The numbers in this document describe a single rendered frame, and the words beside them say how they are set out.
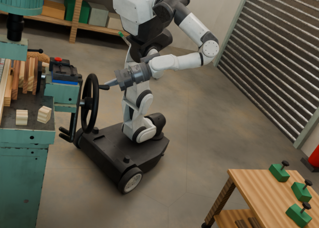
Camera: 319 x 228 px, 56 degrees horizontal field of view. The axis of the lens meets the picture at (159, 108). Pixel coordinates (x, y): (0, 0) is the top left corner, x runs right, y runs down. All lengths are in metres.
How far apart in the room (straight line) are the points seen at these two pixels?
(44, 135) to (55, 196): 1.02
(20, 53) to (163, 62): 0.59
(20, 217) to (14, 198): 0.14
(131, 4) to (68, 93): 0.56
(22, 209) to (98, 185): 0.74
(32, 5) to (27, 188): 0.77
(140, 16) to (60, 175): 1.23
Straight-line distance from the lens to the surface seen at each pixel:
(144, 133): 2.24
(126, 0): 1.59
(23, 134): 1.12
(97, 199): 2.12
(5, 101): 1.20
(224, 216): 2.13
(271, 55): 4.29
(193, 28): 1.46
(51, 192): 2.12
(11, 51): 1.30
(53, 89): 1.28
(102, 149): 2.19
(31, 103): 1.24
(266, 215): 1.77
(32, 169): 1.40
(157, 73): 1.42
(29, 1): 1.19
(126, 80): 1.38
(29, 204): 1.57
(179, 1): 1.50
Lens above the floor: 1.58
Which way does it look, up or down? 29 degrees down
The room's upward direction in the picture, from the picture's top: 20 degrees clockwise
